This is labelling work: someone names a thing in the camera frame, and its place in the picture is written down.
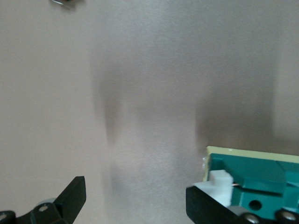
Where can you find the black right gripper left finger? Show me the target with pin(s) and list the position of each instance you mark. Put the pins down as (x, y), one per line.
(67, 200)

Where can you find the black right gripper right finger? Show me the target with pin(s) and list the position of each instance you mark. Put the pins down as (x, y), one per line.
(205, 207)

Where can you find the black square button red terminals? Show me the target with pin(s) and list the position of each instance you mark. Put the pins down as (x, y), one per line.
(61, 2)

